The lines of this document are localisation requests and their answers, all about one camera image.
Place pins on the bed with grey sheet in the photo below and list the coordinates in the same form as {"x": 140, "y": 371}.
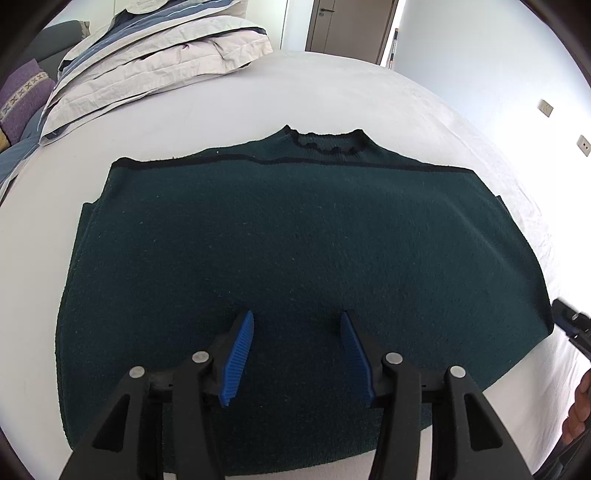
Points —
{"x": 184, "y": 120}

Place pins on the blue pillow with grey border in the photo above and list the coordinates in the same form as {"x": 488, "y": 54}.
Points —
{"x": 18, "y": 157}

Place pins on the folded blue grey duvet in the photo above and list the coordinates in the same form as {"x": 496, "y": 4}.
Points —
{"x": 138, "y": 23}

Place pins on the thin pole beside door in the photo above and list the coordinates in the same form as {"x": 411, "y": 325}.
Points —
{"x": 393, "y": 48}

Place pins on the purple patterned cushion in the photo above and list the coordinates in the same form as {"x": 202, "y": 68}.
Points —
{"x": 21, "y": 99}

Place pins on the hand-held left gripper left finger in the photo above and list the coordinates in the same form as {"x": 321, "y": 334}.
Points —
{"x": 235, "y": 355}

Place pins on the brown door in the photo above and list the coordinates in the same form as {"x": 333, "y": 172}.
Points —
{"x": 351, "y": 25}

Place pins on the person's right hand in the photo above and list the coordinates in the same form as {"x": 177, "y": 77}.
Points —
{"x": 579, "y": 410}

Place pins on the dark green knit sweater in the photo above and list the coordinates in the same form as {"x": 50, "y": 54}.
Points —
{"x": 295, "y": 240}

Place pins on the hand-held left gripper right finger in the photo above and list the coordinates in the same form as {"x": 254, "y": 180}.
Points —
{"x": 358, "y": 355}

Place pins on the wall socket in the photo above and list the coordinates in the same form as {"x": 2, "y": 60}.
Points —
{"x": 584, "y": 145}
{"x": 546, "y": 107}

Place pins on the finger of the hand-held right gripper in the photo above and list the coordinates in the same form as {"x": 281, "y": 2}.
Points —
{"x": 575, "y": 325}

